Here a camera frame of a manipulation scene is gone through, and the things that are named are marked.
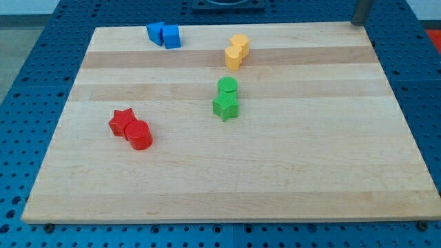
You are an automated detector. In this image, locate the yellow hexagon block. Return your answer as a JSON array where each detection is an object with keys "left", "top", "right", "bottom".
[{"left": 229, "top": 34, "right": 249, "bottom": 59}]

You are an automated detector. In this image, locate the blue cube block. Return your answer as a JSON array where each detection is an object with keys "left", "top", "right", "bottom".
[{"left": 162, "top": 25, "right": 181, "bottom": 49}]

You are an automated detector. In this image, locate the blue triangle block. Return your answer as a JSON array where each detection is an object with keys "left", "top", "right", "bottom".
[{"left": 146, "top": 22, "right": 165, "bottom": 46}]

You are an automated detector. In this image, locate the green star block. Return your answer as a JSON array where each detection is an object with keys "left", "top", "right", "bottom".
[{"left": 213, "top": 91, "right": 238, "bottom": 122}]

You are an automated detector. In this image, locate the green cylinder block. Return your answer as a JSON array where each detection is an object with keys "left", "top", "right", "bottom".
[{"left": 217, "top": 76, "right": 238, "bottom": 93}]

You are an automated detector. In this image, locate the wooden board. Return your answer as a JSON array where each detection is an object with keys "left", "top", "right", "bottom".
[{"left": 22, "top": 22, "right": 440, "bottom": 224}]

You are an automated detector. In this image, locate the yellow heart block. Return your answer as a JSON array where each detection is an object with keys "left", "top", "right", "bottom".
[{"left": 225, "top": 45, "right": 243, "bottom": 71}]

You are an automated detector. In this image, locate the red cylinder block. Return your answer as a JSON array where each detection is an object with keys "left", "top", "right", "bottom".
[{"left": 125, "top": 121, "right": 153, "bottom": 150}]

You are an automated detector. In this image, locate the red star block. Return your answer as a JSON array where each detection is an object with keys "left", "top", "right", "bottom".
[{"left": 108, "top": 108, "right": 136, "bottom": 138}]

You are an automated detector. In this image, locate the grey metal pusher rod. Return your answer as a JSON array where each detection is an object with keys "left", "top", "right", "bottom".
[{"left": 350, "top": 0, "right": 375, "bottom": 26}]

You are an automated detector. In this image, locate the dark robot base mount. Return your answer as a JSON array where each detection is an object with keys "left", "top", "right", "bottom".
[{"left": 191, "top": 0, "right": 267, "bottom": 12}]

